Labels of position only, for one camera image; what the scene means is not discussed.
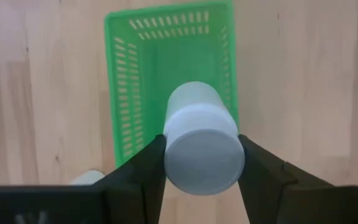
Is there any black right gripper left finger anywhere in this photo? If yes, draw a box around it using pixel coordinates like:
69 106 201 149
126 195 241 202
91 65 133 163
93 134 167 224

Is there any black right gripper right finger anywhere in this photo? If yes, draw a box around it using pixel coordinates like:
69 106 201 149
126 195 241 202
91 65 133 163
237 134 338 224

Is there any white pill bottle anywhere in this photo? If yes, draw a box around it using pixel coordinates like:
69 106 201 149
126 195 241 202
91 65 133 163
162 81 246 196
70 169 105 186

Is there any green plastic basket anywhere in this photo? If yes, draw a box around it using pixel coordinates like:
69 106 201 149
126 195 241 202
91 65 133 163
104 0 240 169

